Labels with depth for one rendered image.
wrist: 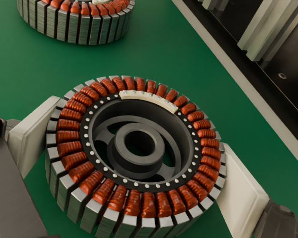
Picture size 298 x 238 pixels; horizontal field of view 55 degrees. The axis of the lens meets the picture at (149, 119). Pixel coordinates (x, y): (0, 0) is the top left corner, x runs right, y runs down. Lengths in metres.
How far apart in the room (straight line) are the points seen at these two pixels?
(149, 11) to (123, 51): 0.10
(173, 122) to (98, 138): 0.05
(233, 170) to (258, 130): 0.11
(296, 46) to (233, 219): 0.29
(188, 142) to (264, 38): 0.16
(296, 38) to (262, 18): 0.12
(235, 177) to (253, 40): 0.20
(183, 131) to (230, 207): 0.06
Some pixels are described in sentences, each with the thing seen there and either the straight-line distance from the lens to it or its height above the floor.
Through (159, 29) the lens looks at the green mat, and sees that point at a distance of 0.35.
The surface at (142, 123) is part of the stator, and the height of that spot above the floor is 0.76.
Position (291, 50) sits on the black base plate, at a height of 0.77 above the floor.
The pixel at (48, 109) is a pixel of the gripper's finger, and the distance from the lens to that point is 0.17.
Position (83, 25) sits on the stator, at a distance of 0.27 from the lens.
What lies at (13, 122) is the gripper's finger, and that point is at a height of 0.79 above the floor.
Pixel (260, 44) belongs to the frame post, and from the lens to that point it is 0.32.
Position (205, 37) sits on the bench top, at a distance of 0.38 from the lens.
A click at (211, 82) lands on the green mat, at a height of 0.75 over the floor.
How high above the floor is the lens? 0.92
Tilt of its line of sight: 45 degrees down
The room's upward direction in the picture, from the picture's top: 23 degrees clockwise
